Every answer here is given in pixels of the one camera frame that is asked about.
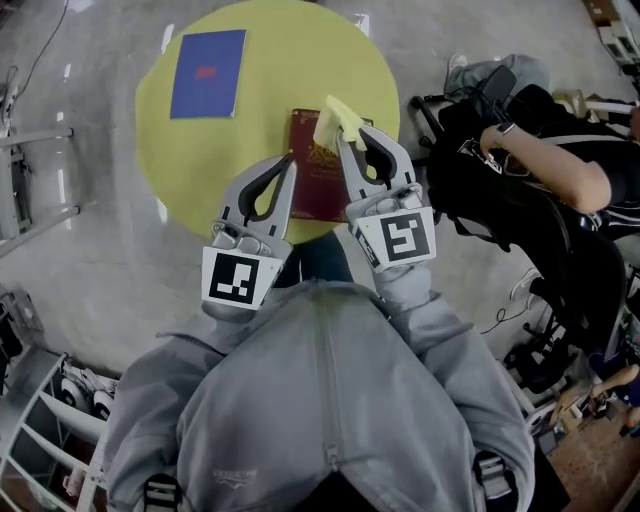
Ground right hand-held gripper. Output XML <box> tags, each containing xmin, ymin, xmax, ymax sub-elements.
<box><xmin>335</xmin><ymin>124</ymin><xmax>438</xmax><ymax>274</ymax></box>

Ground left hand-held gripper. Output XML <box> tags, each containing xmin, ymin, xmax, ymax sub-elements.
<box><xmin>201</xmin><ymin>153</ymin><xmax>299</xmax><ymax>309</ymax></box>

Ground maroon book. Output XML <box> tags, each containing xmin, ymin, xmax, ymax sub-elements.
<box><xmin>288</xmin><ymin>107</ymin><xmax>376</xmax><ymax>224</ymax></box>

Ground yellow cloth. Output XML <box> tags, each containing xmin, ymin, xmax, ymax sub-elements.
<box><xmin>311</xmin><ymin>94</ymin><xmax>369</xmax><ymax>152</ymax></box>

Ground person's left forearm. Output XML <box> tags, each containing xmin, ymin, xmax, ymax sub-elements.
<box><xmin>200</xmin><ymin>298</ymin><xmax>282</xmax><ymax>362</ymax></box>

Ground another person's forearm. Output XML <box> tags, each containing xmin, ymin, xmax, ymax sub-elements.
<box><xmin>478</xmin><ymin>121</ymin><xmax>614</xmax><ymax>212</ymax></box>

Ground person's right forearm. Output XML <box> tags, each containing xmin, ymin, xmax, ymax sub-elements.
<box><xmin>373</xmin><ymin>263</ymin><xmax>477</xmax><ymax>362</ymax></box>

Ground blue book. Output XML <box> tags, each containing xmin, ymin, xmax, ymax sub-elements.
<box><xmin>169</xmin><ymin>28</ymin><xmax>248</xmax><ymax>121</ymax></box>

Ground person's blue trouser legs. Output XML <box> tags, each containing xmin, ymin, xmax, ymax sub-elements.
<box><xmin>298</xmin><ymin>232</ymin><xmax>353</xmax><ymax>287</ymax></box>

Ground person's grey jacket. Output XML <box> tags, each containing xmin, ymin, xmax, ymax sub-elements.
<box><xmin>102</xmin><ymin>278</ymin><xmax>537</xmax><ymax>512</ymax></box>

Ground white device in rack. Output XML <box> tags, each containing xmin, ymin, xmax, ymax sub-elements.
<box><xmin>58</xmin><ymin>363</ymin><xmax>119</xmax><ymax>422</ymax></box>

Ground white power strip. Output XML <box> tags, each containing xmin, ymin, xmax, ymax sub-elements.
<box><xmin>0</xmin><ymin>67</ymin><xmax>22</xmax><ymax>139</ymax></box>

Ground white shelf rack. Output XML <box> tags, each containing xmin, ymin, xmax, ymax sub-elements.
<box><xmin>0</xmin><ymin>349</ymin><xmax>121</xmax><ymax>512</ymax></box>

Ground grey metal frame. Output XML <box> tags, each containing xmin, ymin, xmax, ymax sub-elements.
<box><xmin>0</xmin><ymin>125</ymin><xmax>82</xmax><ymax>260</ymax></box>

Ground black floor cable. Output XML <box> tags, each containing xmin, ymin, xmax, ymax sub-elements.
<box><xmin>9</xmin><ymin>0</ymin><xmax>71</xmax><ymax>89</ymax></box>

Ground black strap buckle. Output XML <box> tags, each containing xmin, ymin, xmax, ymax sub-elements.
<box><xmin>143</xmin><ymin>471</ymin><xmax>182</xmax><ymax>512</ymax></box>
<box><xmin>473</xmin><ymin>449</ymin><xmax>517</xmax><ymax>502</ymax></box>

